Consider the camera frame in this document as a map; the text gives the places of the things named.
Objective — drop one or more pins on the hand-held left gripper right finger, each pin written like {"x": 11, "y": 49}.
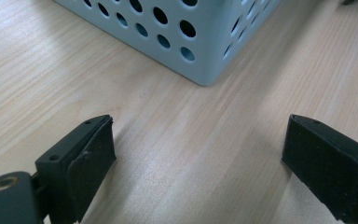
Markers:
{"x": 326, "y": 161}

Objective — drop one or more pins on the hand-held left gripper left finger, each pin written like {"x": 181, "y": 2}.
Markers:
{"x": 84, "y": 158}

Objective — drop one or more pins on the light blue perforated plastic basket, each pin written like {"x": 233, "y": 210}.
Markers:
{"x": 174, "y": 34}

